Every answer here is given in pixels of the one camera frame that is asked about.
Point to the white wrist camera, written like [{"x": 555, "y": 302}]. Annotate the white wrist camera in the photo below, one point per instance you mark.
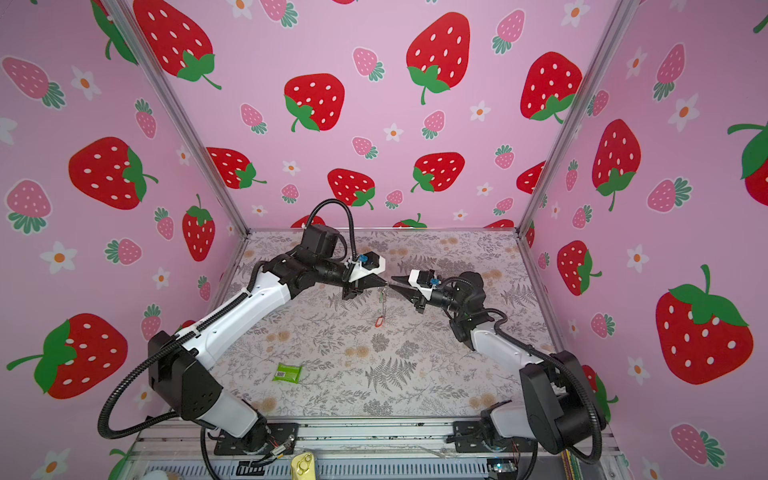
[
  {"x": 367, "y": 264},
  {"x": 424, "y": 281}
]

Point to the coloured pencils bundle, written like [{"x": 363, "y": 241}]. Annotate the coloured pencils bundle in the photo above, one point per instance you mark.
[{"x": 572, "y": 466}]

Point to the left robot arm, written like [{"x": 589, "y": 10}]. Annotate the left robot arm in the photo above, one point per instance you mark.
[{"x": 179, "y": 366}]

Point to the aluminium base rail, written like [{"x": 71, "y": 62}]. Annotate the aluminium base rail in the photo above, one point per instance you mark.
[{"x": 359, "y": 448}]

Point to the green packet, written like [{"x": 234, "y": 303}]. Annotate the green packet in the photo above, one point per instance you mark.
[{"x": 288, "y": 373}]

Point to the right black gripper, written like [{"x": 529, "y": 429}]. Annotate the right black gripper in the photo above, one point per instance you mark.
[{"x": 418, "y": 301}]

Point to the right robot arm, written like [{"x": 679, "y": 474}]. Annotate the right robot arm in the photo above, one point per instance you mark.
[{"x": 560, "y": 411}]

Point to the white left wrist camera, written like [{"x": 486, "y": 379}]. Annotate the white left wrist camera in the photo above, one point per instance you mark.
[{"x": 367, "y": 264}]

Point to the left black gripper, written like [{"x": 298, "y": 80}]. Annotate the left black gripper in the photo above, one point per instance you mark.
[{"x": 356, "y": 289}]

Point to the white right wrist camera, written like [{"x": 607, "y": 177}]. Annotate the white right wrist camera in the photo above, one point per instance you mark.
[{"x": 424, "y": 281}]

